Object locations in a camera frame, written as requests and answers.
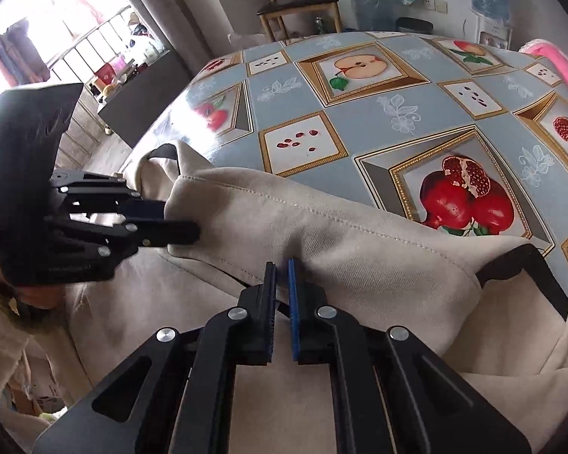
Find white water dispenser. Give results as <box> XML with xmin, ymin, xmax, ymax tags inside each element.
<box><xmin>476</xmin><ymin>14</ymin><xmax>512</xmax><ymax>50</ymax></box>

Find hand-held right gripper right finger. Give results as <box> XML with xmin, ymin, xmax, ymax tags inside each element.
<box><xmin>288</xmin><ymin>258</ymin><xmax>533</xmax><ymax>454</ymax></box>

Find fruit pattern tablecloth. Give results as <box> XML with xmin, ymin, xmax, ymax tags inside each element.
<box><xmin>123</xmin><ymin>31</ymin><xmax>568</xmax><ymax>317</ymax></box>

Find wooden chair dark seat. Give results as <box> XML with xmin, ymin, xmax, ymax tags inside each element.
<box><xmin>251</xmin><ymin>0</ymin><xmax>344</xmax><ymax>41</ymax></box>

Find metal window railing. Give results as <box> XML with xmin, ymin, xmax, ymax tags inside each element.
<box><xmin>42</xmin><ymin>5</ymin><xmax>133</xmax><ymax>86</ymax></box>

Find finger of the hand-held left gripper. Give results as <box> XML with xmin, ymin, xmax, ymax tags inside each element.
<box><xmin>42</xmin><ymin>218</ymin><xmax>201</xmax><ymax>266</ymax></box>
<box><xmin>52</xmin><ymin>170</ymin><xmax>169</xmax><ymax>221</ymax></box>

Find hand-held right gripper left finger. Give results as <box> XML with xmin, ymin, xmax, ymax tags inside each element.
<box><xmin>32</xmin><ymin>261</ymin><xmax>278</xmax><ymax>454</ymax></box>

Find empty clear water jug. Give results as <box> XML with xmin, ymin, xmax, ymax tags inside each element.
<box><xmin>350</xmin><ymin>0</ymin><xmax>398</xmax><ymax>34</ymax></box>

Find beige zip jacket black trim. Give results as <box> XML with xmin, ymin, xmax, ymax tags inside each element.
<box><xmin>0</xmin><ymin>144</ymin><xmax>568</xmax><ymax>454</ymax></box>

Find grey cabinet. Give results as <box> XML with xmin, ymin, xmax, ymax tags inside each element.
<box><xmin>97</xmin><ymin>50</ymin><xmax>192</xmax><ymax>149</ymax></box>

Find pink floral blanket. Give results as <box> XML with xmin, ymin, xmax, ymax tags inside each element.
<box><xmin>518</xmin><ymin>40</ymin><xmax>568</xmax><ymax>119</ymax></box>

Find person's left forearm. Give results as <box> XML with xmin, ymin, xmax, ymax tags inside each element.
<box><xmin>0</xmin><ymin>260</ymin><xmax>34</xmax><ymax>403</ymax></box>

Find black round bin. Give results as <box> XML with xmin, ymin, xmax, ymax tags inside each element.
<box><xmin>396</xmin><ymin>16</ymin><xmax>431</xmax><ymax>35</ymax></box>

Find white plastic bag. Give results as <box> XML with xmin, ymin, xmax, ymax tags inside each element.
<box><xmin>125</xmin><ymin>33</ymin><xmax>164</xmax><ymax>58</ymax></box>

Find dark hanging clothes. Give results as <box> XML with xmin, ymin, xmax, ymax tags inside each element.
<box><xmin>0</xmin><ymin>21</ymin><xmax>50</xmax><ymax>86</ymax></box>

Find person's left hand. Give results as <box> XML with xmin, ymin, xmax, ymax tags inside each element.
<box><xmin>15</xmin><ymin>286</ymin><xmax>71</xmax><ymax>315</ymax></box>

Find grey curtain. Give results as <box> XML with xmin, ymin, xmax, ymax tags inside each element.
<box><xmin>118</xmin><ymin>0</ymin><xmax>233</xmax><ymax>76</ymax></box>

